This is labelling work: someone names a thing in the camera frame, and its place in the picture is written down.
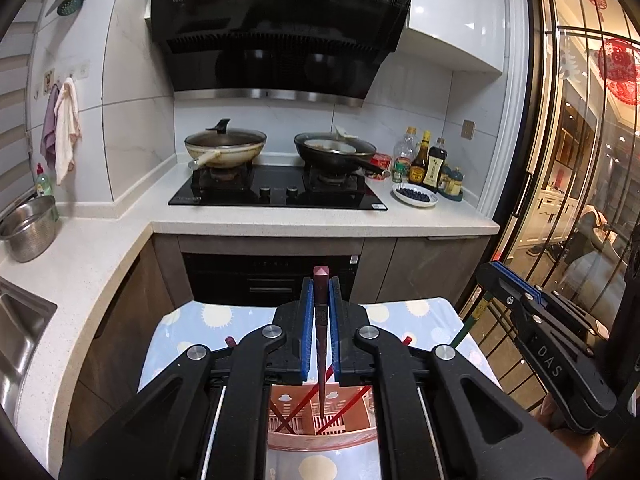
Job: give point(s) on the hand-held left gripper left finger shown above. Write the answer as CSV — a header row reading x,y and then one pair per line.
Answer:
x,y
308,330

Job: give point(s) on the red chopstick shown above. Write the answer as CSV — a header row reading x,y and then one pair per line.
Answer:
x,y
305,400
407,341

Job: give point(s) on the green dish soap bottle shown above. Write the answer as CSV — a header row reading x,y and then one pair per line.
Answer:
x,y
44,185

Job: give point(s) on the pink perforated utensil holder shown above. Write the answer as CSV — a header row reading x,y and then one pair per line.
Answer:
x,y
350,412

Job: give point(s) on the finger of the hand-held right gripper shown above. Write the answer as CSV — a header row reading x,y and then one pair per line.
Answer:
x,y
522,279
500,282

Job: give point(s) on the brown sauce bottle yellow label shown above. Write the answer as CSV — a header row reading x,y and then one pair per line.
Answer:
x,y
419,170

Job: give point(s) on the white kitchen countertop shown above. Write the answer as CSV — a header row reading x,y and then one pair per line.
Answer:
x,y
300,220

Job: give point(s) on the black wok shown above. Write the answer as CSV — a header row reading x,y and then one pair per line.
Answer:
x,y
345,162

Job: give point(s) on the wall hook rack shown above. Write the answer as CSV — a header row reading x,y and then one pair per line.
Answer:
x,y
65,72

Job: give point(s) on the blue polka-dot tablecloth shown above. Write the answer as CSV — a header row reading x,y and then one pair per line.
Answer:
x,y
200,325

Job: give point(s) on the black gas stove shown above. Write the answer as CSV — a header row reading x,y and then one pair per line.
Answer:
x,y
280,195

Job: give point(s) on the wall outlet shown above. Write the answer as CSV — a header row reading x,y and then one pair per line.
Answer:
x,y
468,129

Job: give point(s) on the person's right hand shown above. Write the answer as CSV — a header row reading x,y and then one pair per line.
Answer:
x,y
580,452

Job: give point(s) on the black range hood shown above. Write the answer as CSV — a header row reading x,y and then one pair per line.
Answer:
x,y
275,35

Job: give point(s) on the window blind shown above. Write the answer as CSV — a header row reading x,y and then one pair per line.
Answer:
x,y
15,110

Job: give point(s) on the steel sink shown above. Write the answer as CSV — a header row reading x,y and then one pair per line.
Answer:
x,y
20,330

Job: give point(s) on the built-in black oven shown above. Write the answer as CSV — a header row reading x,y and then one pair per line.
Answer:
x,y
265,272

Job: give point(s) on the beige wok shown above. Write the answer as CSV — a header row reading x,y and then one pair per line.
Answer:
x,y
225,157

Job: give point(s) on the dark soy sauce bottle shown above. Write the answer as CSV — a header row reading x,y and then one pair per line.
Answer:
x,y
436,170

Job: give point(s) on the steel pot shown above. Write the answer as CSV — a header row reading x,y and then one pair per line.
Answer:
x,y
30,235

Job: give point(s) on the pile of blueberries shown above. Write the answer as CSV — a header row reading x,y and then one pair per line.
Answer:
x,y
414,193

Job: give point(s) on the brown lower cabinets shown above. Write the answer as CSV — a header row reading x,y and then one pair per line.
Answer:
x,y
425,270

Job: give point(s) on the glass sliding door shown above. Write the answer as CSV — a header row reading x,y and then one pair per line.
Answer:
x,y
560,135

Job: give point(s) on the red instant noodle bowl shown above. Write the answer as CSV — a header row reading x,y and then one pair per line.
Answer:
x,y
381,162

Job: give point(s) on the purple hanging towel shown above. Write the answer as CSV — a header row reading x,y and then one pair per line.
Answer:
x,y
49,130

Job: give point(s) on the large red paper-cut decoration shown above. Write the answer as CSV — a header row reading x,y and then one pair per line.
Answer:
x,y
620,70

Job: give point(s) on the white plate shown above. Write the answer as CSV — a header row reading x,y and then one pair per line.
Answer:
x,y
415,203

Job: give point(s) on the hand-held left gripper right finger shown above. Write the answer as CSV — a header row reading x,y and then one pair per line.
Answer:
x,y
334,330

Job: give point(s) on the condiment jar set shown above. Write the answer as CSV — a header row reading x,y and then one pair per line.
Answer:
x,y
454,185

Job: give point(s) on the green chopstick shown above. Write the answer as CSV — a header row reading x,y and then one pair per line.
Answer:
x,y
466,325

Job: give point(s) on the white hanging towel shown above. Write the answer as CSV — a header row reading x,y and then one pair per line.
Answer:
x,y
67,130

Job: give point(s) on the glass lid of beige wok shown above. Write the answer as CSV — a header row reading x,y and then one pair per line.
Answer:
x,y
225,137

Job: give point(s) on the maroon chopstick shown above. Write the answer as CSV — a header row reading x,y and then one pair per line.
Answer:
x,y
320,310

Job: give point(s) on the grey hanging utensil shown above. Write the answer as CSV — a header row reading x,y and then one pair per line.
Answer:
x,y
55,6

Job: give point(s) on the clear oil bottle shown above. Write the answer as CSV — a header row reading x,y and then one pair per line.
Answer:
x,y
404,157

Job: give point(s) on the glass lid of black wok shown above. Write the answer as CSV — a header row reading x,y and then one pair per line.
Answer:
x,y
330,145

